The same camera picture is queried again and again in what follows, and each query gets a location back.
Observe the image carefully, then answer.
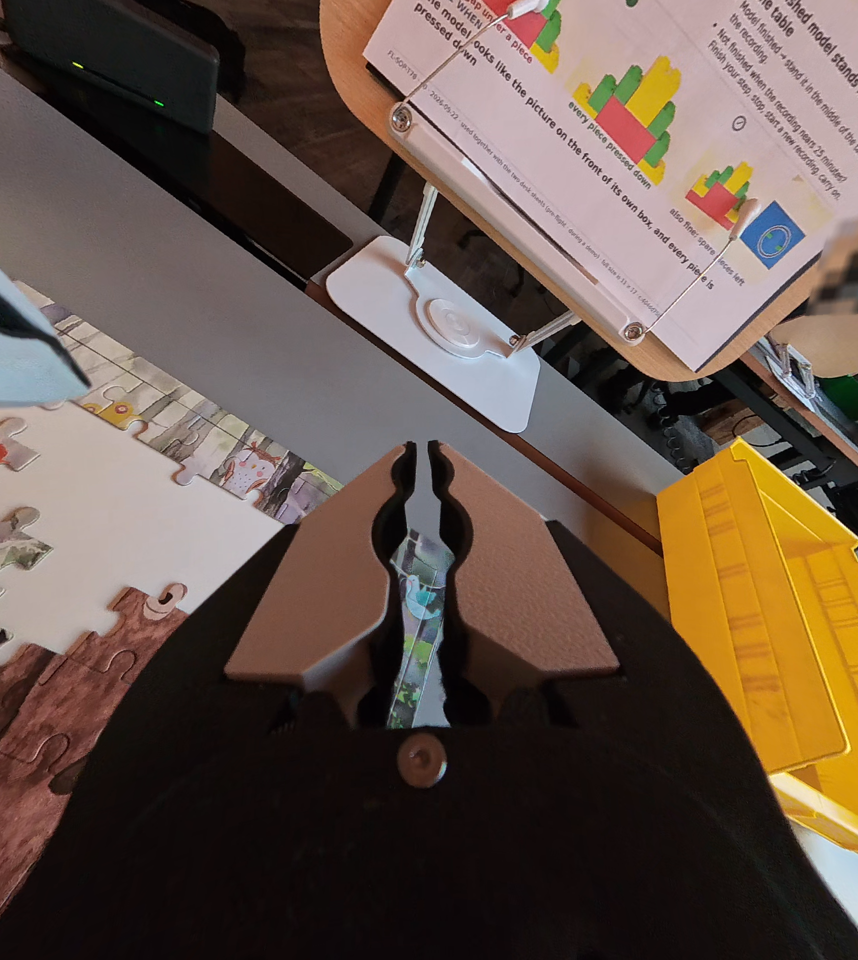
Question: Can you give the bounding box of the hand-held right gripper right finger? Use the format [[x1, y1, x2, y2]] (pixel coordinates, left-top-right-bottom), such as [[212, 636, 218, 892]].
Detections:
[[427, 439, 621, 727]]

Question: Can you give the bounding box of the black coiled cable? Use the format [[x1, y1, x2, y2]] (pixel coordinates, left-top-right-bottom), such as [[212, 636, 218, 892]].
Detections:
[[642, 375, 700, 455]]

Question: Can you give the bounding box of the white puzzle backing board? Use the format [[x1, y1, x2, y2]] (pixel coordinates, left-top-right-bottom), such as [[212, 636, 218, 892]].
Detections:
[[0, 390, 303, 669]]

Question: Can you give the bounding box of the yellow plastic bin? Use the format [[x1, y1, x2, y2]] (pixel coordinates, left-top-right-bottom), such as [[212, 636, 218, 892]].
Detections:
[[586, 438, 858, 875]]

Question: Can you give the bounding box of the wooden document stand white base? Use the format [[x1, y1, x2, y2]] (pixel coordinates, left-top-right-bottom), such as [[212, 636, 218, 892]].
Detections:
[[320, 0, 858, 435]]

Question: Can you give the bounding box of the green object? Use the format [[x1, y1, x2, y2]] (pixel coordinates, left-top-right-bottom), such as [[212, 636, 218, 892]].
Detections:
[[819, 373, 858, 425]]

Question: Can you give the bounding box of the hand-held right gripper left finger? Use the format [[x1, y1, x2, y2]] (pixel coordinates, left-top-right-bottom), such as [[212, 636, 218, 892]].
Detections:
[[223, 441, 419, 729]]

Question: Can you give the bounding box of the wooden desk with black frame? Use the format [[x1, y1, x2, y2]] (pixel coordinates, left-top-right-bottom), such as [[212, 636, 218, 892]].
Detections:
[[740, 311, 858, 526]]

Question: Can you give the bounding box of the partly assembled jigsaw puzzle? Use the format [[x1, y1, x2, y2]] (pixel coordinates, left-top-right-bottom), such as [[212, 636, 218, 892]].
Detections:
[[0, 281, 344, 960]]

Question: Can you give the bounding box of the jigsaw puzzle piece with bird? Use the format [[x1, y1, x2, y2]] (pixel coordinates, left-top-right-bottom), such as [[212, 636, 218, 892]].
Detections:
[[386, 528, 456, 730]]

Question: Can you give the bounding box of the small white clip holder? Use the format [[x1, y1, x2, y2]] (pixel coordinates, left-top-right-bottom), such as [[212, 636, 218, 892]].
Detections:
[[762, 339, 816, 399]]

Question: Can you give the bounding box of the black box with green lights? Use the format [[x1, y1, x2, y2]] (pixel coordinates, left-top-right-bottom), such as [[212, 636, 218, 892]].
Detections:
[[1, 0, 220, 135]]

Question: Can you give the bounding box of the printed instruction sheet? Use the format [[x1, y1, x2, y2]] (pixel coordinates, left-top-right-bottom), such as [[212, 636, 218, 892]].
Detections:
[[363, 0, 858, 372]]

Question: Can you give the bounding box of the grey desk with dark cutout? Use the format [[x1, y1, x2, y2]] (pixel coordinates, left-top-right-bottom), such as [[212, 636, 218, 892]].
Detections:
[[0, 75, 689, 541]]

